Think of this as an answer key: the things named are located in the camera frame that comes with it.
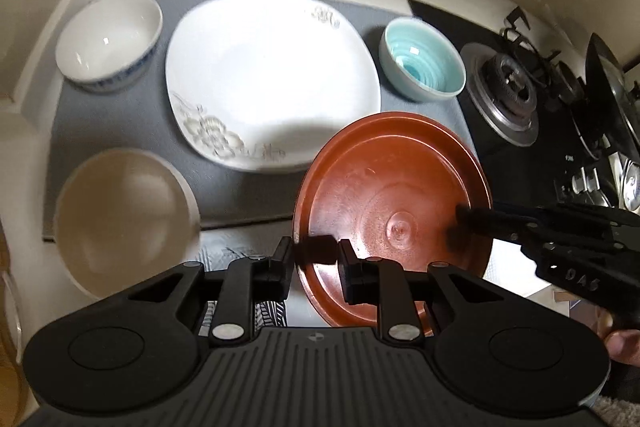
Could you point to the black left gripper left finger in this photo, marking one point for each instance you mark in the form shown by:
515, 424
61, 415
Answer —
245, 283

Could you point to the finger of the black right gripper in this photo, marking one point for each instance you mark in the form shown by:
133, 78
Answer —
495, 224

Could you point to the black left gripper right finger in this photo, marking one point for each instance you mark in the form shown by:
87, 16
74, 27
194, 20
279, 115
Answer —
380, 283

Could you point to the red-brown round plate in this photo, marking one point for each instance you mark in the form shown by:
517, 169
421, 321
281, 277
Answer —
391, 184

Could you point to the white bowl blue pattern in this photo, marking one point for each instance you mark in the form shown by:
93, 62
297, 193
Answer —
108, 44

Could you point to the person's right hand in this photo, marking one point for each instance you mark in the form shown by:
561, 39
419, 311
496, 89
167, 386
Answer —
623, 345

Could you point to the black white patterned mat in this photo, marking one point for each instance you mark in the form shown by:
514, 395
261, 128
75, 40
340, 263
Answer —
267, 314

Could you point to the black gas stove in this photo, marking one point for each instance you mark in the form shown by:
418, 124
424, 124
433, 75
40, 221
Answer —
530, 119

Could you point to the beige large bowl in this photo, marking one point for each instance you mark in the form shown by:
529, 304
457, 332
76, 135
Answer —
123, 216

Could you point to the dark wok pan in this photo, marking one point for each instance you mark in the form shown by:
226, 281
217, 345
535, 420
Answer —
614, 107

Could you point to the light blue ceramic bowl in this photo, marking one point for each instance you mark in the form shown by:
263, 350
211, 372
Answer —
420, 62

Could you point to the white square floral plate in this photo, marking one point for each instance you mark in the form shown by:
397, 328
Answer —
262, 85

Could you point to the wooden cutting board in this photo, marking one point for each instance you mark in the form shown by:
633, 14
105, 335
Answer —
14, 387

